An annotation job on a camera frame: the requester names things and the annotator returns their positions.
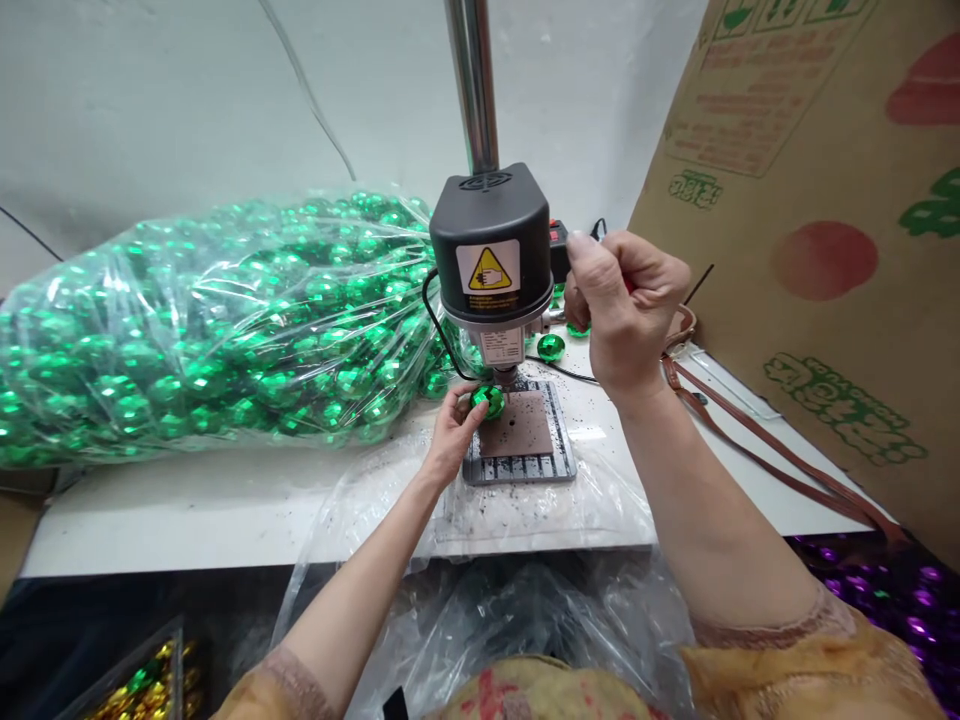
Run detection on person's right hand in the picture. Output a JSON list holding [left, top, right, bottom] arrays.
[[563, 228, 695, 400]]

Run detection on person's left hand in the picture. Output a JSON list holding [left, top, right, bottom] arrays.
[[423, 383, 493, 489]]

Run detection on person's right fingers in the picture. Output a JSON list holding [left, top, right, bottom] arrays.
[[563, 228, 639, 331]]

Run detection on person's left fingers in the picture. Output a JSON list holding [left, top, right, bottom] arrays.
[[457, 413, 493, 455]]

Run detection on person's right thumb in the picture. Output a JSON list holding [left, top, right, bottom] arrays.
[[628, 251, 695, 310]]

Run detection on brown wooden block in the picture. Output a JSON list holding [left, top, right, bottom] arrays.
[[478, 389, 557, 460]]

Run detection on black bench drill press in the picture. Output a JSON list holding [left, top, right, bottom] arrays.
[[423, 0, 583, 489]]

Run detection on printed cardboard box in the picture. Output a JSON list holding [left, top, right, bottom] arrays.
[[623, 0, 960, 530]]

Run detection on empty clear plastic bag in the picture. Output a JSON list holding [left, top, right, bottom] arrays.
[[269, 442, 703, 710]]

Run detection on clear bag of green balls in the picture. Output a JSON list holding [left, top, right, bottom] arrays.
[[0, 187, 481, 470]]

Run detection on person's body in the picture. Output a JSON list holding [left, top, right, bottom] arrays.
[[431, 653, 680, 720]]

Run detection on pile of purple balls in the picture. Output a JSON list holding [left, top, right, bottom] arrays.
[[787, 530, 960, 706]]

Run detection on tray of gold balls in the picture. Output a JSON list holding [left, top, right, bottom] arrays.
[[52, 614, 213, 720]]

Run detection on brown leather strap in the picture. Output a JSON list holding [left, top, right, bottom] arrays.
[[658, 303, 910, 550]]

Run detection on clear wall cable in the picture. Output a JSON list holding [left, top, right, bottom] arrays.
[[257, 0, 359, 183]]

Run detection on thin black wall cable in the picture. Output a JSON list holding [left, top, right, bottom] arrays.
[[0, 205, 67, 264]]

